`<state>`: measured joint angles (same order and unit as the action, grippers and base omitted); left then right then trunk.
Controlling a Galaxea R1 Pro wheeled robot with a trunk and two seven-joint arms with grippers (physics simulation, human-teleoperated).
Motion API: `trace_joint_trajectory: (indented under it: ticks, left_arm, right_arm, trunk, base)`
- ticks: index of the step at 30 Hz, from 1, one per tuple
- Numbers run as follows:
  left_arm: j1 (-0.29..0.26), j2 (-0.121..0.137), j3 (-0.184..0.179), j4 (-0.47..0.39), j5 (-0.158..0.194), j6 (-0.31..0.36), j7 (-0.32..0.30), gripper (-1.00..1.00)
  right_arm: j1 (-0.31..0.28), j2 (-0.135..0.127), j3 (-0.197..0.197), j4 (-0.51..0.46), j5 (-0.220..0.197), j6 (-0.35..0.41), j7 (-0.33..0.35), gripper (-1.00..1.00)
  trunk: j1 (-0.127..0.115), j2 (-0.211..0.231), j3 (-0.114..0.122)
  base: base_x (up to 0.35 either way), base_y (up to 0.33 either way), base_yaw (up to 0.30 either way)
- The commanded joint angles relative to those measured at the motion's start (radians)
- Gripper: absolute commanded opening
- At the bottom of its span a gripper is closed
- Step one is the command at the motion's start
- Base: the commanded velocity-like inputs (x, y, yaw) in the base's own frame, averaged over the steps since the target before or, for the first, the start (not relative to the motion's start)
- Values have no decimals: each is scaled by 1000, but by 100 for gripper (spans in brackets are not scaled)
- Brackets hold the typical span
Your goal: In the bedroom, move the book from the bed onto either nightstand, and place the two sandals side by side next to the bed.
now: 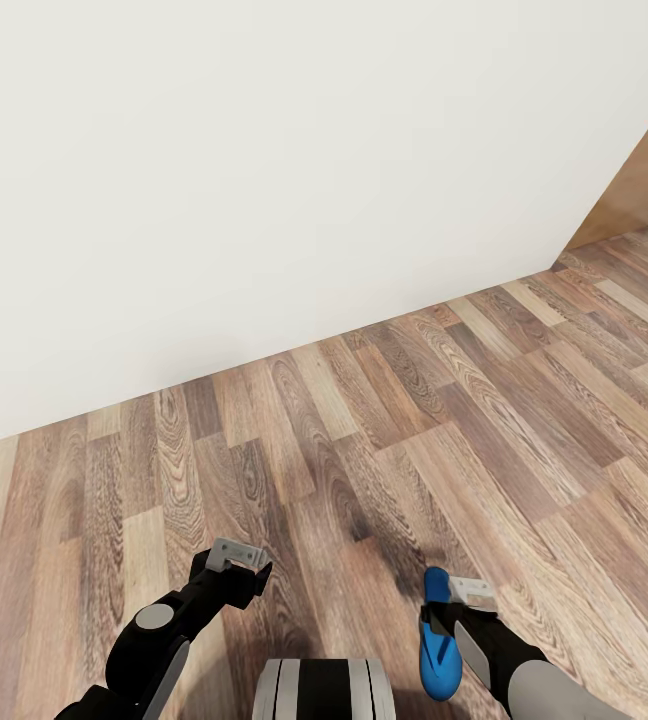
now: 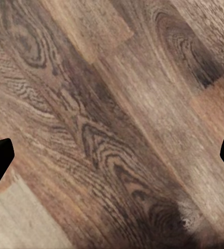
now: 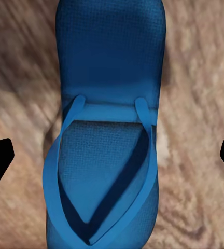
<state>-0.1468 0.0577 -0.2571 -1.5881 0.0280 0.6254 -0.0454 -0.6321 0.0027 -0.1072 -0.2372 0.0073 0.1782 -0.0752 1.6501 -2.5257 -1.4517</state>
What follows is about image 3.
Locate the sandal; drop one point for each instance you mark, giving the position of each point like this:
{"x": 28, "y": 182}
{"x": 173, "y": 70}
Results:
{"x": 100, "y": 176}

